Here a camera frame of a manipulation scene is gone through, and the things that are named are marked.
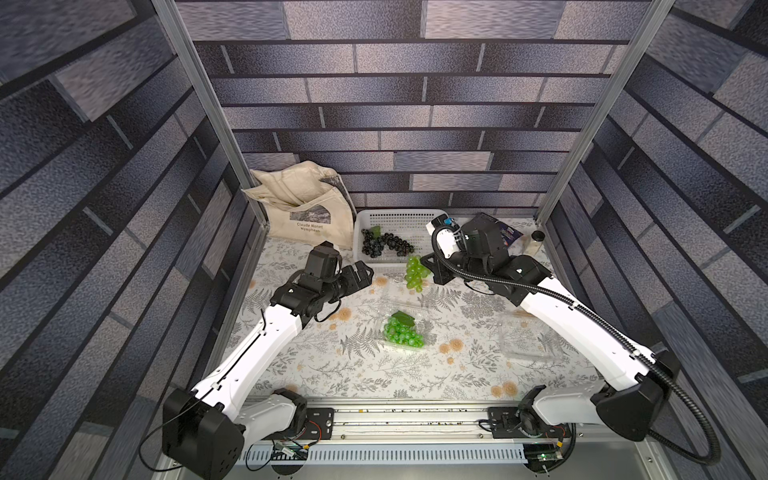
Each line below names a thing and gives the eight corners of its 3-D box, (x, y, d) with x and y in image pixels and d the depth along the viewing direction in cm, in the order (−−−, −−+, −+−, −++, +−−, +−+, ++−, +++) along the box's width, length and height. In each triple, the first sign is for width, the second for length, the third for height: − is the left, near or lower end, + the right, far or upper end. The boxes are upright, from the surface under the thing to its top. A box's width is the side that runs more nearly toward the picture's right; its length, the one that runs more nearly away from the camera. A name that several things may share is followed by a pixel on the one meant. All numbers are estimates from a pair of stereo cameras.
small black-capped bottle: (522, 255, 111) (530, 240, 104) (526, 243, 114) (535, 228, 107) (532, 259, 109) (542, 244, 102) (536, 248, 113) (546, 232, 106)
